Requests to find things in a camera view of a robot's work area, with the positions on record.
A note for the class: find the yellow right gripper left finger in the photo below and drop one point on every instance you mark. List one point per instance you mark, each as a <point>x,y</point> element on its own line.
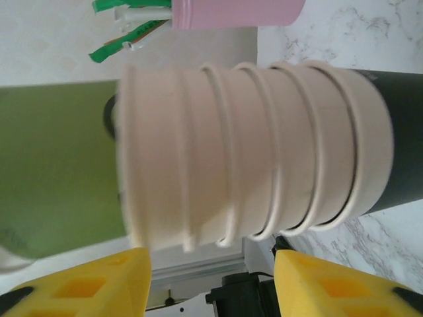
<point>82,290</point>

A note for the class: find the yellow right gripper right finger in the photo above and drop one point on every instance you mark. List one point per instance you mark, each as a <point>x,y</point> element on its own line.
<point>330,290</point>

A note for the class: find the green paper coffee cup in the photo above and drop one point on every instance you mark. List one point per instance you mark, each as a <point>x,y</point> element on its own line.
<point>59,158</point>

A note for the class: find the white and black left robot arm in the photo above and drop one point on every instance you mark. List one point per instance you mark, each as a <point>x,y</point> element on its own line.
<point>238,297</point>

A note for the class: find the cream and black paper cup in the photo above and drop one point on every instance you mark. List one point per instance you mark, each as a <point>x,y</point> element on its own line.
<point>294,155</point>
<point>373,138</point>
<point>251,148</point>
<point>333,155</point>
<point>152,148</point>
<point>206,148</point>

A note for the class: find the pink straw holder cup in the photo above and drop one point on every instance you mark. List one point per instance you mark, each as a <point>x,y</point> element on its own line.
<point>231,13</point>

